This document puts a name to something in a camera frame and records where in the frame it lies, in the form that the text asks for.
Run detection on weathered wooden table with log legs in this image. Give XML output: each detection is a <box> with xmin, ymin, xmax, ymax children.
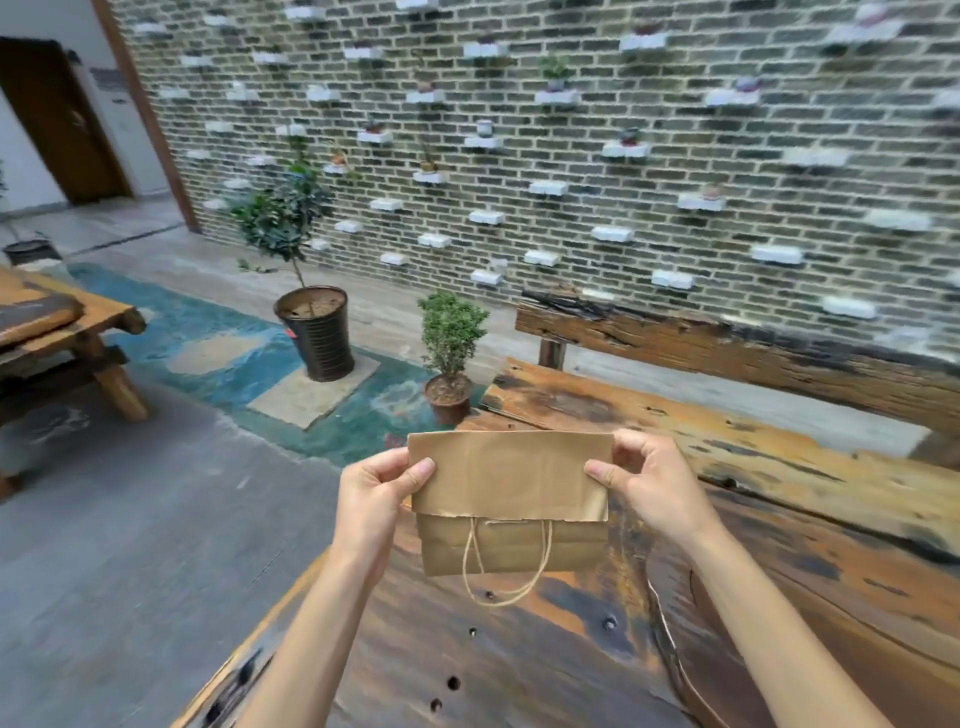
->
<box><xmin>0</xmin><ymin>264</ymin><xmax>151</xmax><ymax>502</ymax></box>

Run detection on brown wooden door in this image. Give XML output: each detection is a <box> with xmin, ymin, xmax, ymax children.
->
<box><xmin>0</xmin><ymin>37</ymin><xmax>134</xmax><ymax>206</ymax></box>

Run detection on flat stone slab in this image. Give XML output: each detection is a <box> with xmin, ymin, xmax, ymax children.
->
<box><xmin>246</xmin><ymin>352</ymin><xmax>382</xmax><ymax>431</ymax></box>

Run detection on tall tree in dark ribbed pot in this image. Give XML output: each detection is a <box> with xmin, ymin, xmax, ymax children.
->
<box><xmin>229</xmin><ymin>135</ymin><xmax>357</xmax><ymax>384</ymax></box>

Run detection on person's right forearm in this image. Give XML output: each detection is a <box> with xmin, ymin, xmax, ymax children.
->
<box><xmin>684</xmin><ymin>519</ymin><xmax>895</xmax><ymax>728</ymax></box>

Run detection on group of tiny potted wall plants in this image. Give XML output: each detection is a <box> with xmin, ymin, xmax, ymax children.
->
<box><xmin>322</xmin><ymin>21</ymin><xmax>905</xmax><ymax>202</ymax></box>

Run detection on black round planter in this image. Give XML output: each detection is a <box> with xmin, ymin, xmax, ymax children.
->
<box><xmin>1</xmin><ymin>237</ymin><xmax>63</xmax><ymax>268</ymax></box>

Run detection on white standing air conditioner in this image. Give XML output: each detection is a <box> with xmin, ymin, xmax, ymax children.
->
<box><xmin>88</xmin><ymin>66</ymin><xmax>171</xmax><ymax>198</ymax></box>

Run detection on brown wooden pillar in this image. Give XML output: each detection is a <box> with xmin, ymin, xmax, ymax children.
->
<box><xmin>91</xmin><ymin>0</ymin><xmax>203</xmax><ymax>234</ymax></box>

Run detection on rustic wooden bench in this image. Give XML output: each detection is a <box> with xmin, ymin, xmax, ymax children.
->
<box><xmin>480</xmin><ymin>291</ymin><xmax>960</xmax><ymax>558</ymax></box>

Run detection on rows of white brick wall shelves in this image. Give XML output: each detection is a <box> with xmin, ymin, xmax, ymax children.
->
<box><xmin>131</xmin><ymin>0</ymin><xmax>960</xmax><ymax>354</ymax></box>

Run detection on person's left forearm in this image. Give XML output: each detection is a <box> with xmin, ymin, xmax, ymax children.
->
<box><xmin>232</xmin><ymin>541</ymin><xmax>393</xmax><ymax>728</ymax></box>

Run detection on brown paper bag with twine handle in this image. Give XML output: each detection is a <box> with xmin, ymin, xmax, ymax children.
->
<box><xmin>407</xmin><ymin>429</ymin><xmax>617</xmax><ymax>609</ymax></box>

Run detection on small shrub in brown pot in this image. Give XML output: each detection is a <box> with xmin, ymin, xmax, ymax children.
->
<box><xmin>417</xmin><ymin>291</ymin><xmax>492</xmax><ymax>428</ymax></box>

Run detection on person's left hand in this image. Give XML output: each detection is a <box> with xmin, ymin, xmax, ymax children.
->
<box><xmin>329</xmin><ymin>447</ymin><xmax>437</xmax><ymax>594</ymax></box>

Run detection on person's right hand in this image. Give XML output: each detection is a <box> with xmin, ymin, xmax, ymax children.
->
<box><xmin>583</xmin><ymin>429</ymin><xmax>726</xmax><ymax>554</ymax></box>

